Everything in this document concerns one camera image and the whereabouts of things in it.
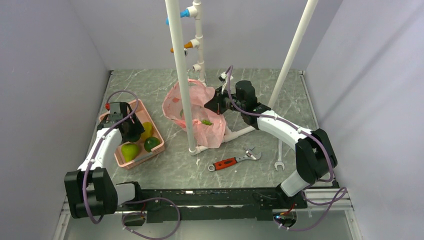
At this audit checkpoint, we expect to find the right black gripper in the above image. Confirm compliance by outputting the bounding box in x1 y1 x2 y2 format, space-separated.
204 85 245 116

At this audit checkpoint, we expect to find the yellow fake fruit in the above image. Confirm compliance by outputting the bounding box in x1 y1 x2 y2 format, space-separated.
140 121 154 142

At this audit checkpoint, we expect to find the light green fake fruit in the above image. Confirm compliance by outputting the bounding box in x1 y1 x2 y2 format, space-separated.
121 143 140 163

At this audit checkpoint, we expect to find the dark green fake lime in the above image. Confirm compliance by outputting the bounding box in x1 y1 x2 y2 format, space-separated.
143 136 161 153

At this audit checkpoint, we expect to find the pink plastic bag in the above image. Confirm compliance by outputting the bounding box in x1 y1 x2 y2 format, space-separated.
162 79 227 149

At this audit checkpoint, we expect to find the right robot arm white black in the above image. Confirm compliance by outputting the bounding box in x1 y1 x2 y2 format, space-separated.
204 80 338 208

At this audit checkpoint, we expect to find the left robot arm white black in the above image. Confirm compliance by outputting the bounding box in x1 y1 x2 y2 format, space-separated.
64 102 144 224

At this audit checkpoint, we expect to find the pink plastic basket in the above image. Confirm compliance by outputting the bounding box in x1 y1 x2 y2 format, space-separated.
113 99 165 170

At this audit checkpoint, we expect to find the orange faucet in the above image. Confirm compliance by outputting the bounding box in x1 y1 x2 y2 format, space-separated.
183 41 194 56

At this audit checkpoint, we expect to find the silver open end wrench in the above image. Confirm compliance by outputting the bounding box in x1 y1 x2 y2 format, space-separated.
274 139 285 171

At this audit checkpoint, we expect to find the blue faucet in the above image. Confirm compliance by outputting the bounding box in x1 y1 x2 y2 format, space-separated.
165 8 190 26

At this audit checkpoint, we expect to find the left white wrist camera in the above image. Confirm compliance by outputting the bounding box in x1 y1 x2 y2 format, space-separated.
104 101 128 123

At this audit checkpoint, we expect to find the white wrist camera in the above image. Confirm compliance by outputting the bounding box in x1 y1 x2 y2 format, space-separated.
218 72 233 95
104 101 128 123

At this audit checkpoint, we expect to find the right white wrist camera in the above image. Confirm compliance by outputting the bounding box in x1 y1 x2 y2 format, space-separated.
218 72 233 95

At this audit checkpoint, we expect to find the red handled adjustable wrench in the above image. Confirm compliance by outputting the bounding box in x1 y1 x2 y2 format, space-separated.
207 146 262 172

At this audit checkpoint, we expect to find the white PVC pipe frame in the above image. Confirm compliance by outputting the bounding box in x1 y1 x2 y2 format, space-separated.
164 0 320 157

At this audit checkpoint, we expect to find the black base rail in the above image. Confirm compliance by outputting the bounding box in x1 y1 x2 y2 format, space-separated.
117 187 308 223

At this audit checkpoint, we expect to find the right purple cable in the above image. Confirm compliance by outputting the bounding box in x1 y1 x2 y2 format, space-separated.
224 64 349 233

